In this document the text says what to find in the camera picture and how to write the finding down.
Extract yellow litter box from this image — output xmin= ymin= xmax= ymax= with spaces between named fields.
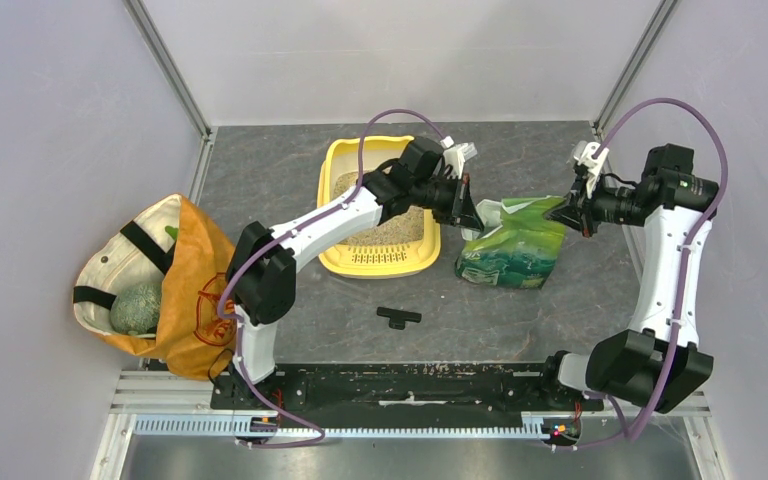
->
xmin=317 ymin=138 xmax=442 ymax=279

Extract aluminium frame rail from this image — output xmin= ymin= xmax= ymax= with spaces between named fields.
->
xmin=109 ymin=370 xmax=712 ymax=417

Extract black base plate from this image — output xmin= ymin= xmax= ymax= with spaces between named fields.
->
xmin=210 ymin=362 xmax=604 ymax=430

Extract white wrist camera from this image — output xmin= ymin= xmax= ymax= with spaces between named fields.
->
xmin=440 ymin=136 xmax=478 ymax=178
xmin=571 ymin=141 xmax=609 ymax=199

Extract orange tote bag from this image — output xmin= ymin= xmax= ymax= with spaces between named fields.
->
xmin=72 ymin=194 xmax=236 ymax=381

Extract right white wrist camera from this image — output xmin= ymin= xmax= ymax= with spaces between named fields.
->
xmin=571 ymin=141 xmax=609 ymax=199

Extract green litter bag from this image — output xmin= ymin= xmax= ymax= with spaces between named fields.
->
xmin=455 ymin=195 xmax=566 ymax=289

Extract green round melon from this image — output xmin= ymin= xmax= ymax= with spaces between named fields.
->
xmin=110 ymin=281 xmax=162 ymax=336

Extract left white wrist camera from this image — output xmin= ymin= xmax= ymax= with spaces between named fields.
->
xmin=440 ymin=136 xmax=478 ymax=178

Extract slotted cable duct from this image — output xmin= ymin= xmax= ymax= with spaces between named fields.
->
xmin=133 ymin=414 xmax=551 ymax=440

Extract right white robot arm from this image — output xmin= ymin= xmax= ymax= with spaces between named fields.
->
xmin=537 ymin=141 xmax=719 ymax=413

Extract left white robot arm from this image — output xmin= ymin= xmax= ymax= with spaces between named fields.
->
xmin=219 ymin=137 xmax=483 ymax=409

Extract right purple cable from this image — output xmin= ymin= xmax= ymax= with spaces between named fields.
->
xmin=542 ymin=97 xmax=730 ymax=453

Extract black plastic clip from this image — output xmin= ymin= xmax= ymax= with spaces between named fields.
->
xmin=376 ymin=307 xmax=422 ymax=330

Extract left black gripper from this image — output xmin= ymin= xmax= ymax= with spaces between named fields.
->
xmin=411 ymin=173 xmax=484 ymax=233

